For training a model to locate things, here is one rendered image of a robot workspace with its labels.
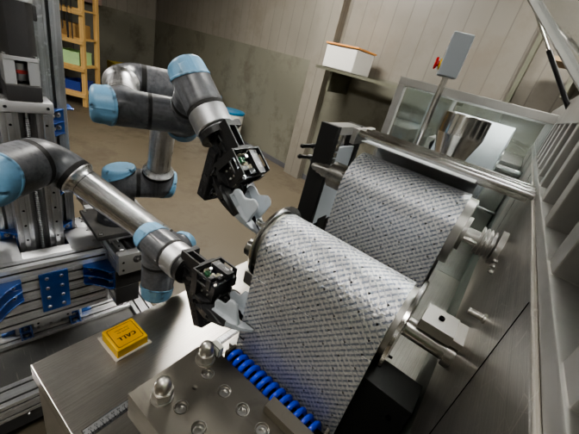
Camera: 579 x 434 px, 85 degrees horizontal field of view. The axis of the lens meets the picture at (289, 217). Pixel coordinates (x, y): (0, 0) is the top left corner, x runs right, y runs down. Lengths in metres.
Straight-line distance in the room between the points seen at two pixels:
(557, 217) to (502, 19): 3.48
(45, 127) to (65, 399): 0.85
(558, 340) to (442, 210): 0.44
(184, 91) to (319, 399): 0.59
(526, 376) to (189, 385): 0.52
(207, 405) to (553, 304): 0.50
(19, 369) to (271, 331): 1.34
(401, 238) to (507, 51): 3.25
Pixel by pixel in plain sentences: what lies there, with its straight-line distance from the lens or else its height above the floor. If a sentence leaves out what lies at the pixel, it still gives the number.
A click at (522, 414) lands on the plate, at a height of 1.43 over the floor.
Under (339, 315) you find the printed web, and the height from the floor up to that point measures 1.24.
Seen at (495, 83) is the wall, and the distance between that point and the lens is 3.76.
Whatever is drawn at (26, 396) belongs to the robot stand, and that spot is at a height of 0.23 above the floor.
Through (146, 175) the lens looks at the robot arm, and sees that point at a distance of 1.33.
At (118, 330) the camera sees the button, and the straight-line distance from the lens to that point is 0.86.
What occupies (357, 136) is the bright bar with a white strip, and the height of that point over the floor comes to 1.44.
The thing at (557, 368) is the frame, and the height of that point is 1.45.
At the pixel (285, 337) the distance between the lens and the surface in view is 0.58.
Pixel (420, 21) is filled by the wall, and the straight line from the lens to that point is 4.16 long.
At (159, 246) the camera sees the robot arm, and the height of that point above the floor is 1.14.
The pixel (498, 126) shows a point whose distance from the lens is 1.41.
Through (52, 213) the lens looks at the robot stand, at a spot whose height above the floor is 0.85.
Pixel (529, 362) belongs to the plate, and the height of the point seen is 1.44.
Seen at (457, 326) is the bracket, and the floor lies 1.29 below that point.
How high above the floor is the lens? 1.56
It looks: 26 degrees down
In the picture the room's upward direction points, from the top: 15 degrees clockwise
